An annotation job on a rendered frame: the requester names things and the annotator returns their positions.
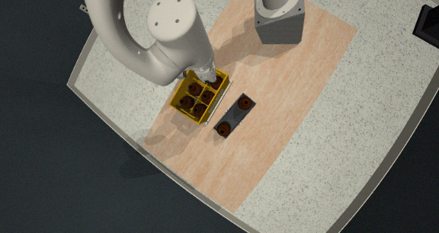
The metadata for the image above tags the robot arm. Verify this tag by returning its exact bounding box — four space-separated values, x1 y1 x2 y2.
85 0 299 86

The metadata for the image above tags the yellow bottle crate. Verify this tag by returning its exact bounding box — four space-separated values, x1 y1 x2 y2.
169 68 229 125

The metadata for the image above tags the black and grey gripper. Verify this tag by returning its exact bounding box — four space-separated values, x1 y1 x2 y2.
194 58 216 85

